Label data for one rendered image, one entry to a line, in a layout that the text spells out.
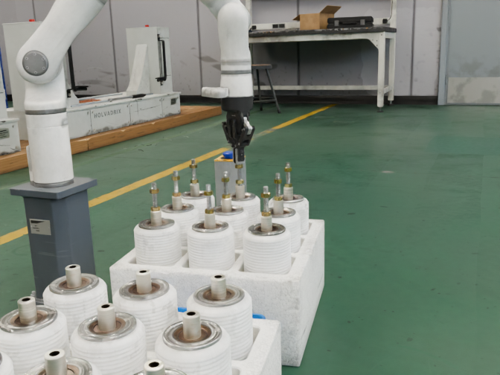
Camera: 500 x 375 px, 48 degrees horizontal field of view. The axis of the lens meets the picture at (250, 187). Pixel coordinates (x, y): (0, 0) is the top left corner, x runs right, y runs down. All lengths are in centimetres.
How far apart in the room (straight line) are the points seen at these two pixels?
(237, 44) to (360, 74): 484
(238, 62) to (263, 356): 69
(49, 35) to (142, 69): 337
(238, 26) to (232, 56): 7
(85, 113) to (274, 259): 287
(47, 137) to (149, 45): 343
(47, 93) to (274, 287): 70
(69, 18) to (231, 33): 36
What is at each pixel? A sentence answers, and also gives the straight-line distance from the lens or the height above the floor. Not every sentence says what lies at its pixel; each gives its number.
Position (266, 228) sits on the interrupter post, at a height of 26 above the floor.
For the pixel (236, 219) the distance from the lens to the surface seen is 121.
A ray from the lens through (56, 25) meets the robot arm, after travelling 133.
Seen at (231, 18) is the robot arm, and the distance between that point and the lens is 126.
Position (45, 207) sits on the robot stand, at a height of 26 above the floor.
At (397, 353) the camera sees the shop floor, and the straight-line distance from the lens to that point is 120.
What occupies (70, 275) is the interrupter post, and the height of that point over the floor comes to 27.
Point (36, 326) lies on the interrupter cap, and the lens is 81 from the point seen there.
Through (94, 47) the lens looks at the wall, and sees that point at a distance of 752.
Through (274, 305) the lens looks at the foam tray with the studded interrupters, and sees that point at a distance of 108.
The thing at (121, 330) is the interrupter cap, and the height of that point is 25.
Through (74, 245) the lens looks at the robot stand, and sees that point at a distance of 140.
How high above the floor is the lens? 60
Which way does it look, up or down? 14 degrees down
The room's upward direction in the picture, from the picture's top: 2 degrees counter-clockwise
